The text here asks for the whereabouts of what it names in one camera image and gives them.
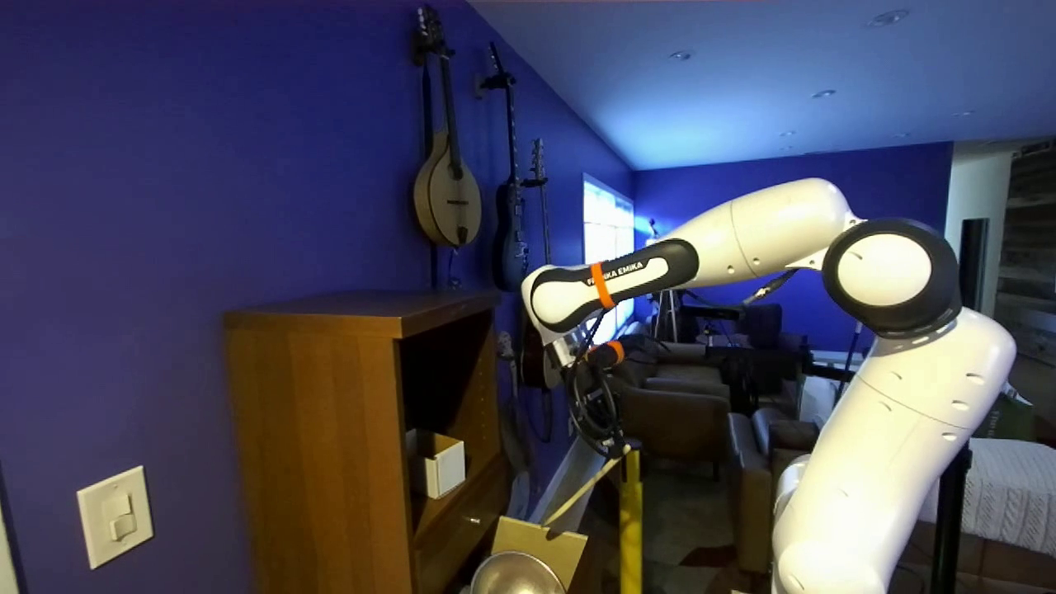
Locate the bright window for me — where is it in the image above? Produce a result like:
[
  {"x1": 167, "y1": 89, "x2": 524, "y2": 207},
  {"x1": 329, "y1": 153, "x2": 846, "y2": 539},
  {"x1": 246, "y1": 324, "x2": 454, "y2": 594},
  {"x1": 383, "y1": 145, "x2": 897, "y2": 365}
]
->
[{"x1": 579, "y1": 170, "x2": 639, "y2": 341}]

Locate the brown wooden shelf cabinet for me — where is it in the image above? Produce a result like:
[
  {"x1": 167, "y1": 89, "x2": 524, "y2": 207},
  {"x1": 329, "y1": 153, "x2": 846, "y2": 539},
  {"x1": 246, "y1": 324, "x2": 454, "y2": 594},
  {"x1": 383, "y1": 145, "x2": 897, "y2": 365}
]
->
[{"x1": 219, "y1": 286, "x2": 513, "y2": 594}]

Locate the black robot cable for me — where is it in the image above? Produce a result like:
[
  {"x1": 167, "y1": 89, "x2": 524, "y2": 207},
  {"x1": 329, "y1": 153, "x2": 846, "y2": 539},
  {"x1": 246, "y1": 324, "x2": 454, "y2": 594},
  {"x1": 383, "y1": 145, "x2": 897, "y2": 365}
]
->
[{"x1": 562, "y1": 356, "x2": 619, "y2": 455}]

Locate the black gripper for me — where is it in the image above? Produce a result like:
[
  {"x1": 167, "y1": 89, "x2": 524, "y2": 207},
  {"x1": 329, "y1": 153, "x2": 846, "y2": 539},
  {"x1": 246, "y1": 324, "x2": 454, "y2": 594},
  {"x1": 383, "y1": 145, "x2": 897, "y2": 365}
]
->
[{"x1": 562, "y1": 348, "x2": 639, "y2": 461}]

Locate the yellow pole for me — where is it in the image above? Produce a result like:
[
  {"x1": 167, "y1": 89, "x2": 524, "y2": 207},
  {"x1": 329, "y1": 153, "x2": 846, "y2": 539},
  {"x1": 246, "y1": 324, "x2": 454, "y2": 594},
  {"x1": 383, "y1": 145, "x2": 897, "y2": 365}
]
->
[{"x1": 617, "y1": 441, "x2": 645, "y2": 594}]

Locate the small white box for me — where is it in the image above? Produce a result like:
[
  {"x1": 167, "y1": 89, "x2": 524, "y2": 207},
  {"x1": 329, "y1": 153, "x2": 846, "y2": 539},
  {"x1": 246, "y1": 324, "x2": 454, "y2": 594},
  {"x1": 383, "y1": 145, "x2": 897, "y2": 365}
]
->
[{"x1": 406, "y1": 430, "x2": 469, "y2": 500}]

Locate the white bed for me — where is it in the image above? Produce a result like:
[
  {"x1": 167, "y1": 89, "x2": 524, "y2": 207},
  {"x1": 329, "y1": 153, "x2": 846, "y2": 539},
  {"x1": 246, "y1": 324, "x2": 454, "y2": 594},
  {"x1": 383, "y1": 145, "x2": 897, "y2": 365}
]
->
[{"x1": 919, "y1": 434, "x2": 1056, "y2": 562}]

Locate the black hanging instrument case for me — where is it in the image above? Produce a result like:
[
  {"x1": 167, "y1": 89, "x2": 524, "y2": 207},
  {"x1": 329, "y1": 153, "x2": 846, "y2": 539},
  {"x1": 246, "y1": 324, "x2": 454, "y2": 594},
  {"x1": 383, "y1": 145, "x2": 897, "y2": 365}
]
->
[{"x1": 511, "y1": 324, "x2": 566, "y2": 396}]

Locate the wooden spatula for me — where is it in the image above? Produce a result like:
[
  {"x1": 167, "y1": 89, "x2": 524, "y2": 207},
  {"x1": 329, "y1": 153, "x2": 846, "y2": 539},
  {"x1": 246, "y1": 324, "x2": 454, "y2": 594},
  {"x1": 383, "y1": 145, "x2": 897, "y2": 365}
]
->
[{"x1": 541, "y1": 441, "x2": 636, "y2": 542}]

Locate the brown sofa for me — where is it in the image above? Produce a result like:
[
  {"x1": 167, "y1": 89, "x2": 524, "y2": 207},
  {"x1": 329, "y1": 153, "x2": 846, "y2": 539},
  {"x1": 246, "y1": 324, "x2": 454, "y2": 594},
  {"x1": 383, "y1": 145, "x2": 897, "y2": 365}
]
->
[{"x1": 606, "y1": 335, "x2": 738, "y2": 470}]

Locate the brown armchair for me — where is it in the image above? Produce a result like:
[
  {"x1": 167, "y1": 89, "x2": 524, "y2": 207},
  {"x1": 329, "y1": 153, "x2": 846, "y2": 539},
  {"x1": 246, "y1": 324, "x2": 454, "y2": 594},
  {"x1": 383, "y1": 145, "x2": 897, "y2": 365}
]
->
[{"x1": 721, "y1": 404, "x2": 820, "y2": 577}]

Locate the white light switch plate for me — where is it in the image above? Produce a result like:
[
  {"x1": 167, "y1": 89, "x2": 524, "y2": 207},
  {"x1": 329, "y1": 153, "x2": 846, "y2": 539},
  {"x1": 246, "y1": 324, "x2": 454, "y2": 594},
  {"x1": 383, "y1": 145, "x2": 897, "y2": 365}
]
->
[{"x1": 73, "y1": 461, "x2": 157, "y2": 572}]

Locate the silver metal bowl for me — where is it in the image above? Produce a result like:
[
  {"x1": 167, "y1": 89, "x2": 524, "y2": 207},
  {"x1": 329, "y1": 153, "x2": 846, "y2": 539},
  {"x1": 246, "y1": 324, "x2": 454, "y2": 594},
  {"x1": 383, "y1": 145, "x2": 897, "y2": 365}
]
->
[{"x1": 469, "y1": 551, "x2": 571, "y2": 594}]

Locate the hanging mandolin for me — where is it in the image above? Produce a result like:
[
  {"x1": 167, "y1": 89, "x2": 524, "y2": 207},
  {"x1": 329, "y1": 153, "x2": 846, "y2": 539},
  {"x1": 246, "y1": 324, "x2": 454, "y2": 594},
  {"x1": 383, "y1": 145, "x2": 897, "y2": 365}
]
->
[{"x1": 409, "y1": 2, "x2": 486, "y2": 252}]

